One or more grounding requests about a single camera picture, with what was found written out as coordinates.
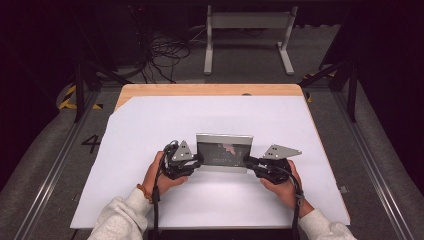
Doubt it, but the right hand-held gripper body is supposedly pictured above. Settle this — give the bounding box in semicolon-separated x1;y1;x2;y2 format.
254;143;303;186

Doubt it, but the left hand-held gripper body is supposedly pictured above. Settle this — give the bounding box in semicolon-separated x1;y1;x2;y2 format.
162;139;202;180

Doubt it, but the silver picture frame black back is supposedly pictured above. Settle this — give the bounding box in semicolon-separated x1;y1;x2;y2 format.
195;133;255;175

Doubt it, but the person's left hand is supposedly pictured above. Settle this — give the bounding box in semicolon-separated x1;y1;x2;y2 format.
142;150;190;198

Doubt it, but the person's right hand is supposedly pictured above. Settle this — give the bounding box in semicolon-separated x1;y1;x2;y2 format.
259;159;315;220

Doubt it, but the white table cover board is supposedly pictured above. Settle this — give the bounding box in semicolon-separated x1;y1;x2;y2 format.
69;95;352;231

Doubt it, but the black metal stand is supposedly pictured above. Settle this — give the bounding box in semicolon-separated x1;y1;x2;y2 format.
298;49;360;124
69;6;134;124

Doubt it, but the yellow black hazard tape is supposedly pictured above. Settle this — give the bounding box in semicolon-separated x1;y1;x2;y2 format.
58;84;104;111

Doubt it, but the white metal stand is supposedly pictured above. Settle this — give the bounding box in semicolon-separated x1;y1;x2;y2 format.
203;4;299;76

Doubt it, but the orange bead bracelet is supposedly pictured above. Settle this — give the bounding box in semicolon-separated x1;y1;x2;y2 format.
135;182;155;205

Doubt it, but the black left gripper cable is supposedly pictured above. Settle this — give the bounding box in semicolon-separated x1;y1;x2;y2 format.
151;139;180;240

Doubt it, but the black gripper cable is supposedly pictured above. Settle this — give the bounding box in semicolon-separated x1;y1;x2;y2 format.
151;139;180;240
279;165;307;240

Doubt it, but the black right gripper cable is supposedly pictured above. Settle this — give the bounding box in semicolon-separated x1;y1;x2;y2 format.
279;165;307;240

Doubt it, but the aluminium floor rail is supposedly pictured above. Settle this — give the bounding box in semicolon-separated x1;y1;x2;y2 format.
333;89;416;240
12;89;102;240

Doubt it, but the bundle of black cables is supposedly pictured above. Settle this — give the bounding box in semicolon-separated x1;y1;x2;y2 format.
133;31;192;85

